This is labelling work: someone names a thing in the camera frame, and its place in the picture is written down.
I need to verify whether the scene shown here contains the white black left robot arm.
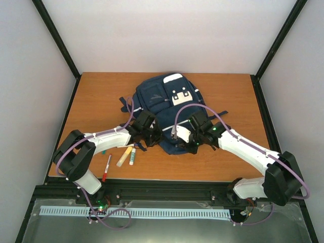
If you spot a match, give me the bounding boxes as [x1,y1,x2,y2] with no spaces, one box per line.
[52,111,163,204]

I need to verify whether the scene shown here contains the black left corner post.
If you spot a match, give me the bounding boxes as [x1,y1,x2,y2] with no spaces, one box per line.
[31,0,82,79]

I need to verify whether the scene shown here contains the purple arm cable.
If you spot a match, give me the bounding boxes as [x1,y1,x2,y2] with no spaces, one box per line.
[173,103,311,226]
[55,97,135,230]

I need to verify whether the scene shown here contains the yellow highlighter marker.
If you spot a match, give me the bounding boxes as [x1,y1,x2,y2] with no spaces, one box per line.
[116,147,133,167]

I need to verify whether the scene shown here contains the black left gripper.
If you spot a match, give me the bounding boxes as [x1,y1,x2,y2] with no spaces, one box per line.
[142,124,167,147]

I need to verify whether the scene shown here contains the green white glue stick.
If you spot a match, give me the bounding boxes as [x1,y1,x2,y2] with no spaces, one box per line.
[129,148,136,166]

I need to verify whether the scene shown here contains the black corner post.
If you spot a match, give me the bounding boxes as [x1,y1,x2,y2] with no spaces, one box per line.
[31,0,82,79]
[255,0,308,76]

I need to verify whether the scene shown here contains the black right corner post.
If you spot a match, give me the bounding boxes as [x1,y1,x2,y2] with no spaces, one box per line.
[255,0,308,76]

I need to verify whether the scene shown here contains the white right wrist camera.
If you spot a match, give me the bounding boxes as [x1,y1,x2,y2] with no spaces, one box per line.
[171,125,191,143]

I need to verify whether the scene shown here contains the black aluminium frame rail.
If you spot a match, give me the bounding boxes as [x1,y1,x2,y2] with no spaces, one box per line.
[32,178,259,209]

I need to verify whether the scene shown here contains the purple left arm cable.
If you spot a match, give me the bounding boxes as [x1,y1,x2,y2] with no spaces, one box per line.
[55,97,135,230]

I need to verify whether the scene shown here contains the red white marker pen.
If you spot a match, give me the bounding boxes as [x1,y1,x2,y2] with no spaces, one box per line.
[102,154,112,182]

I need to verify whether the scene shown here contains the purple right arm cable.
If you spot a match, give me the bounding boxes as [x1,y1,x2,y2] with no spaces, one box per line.
[173,103,311,226]

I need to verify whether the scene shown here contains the purple capped white marker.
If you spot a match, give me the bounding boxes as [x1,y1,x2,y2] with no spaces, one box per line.
[117,143,137,148]

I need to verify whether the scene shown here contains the navy blue student backpack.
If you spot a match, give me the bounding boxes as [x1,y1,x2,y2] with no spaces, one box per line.
[120,73,227,155]

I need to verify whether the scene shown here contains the light blue slotted cable duct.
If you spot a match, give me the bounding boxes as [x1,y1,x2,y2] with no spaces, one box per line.
[39,206,231,220]

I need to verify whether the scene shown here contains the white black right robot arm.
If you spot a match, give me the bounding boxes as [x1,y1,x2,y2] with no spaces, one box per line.
[171,111,302,206]

